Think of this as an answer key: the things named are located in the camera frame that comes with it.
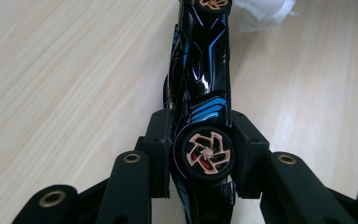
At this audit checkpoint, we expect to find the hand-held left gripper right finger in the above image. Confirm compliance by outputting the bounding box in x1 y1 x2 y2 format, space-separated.
230 109 271 200

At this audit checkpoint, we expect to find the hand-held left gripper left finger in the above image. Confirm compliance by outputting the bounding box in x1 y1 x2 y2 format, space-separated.
134 107 172 200

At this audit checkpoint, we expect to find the blue and black toy car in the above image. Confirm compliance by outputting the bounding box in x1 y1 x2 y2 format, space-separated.
162 0 238 224

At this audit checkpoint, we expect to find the white wet wipe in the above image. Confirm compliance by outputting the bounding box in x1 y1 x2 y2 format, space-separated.
232 0 300 33

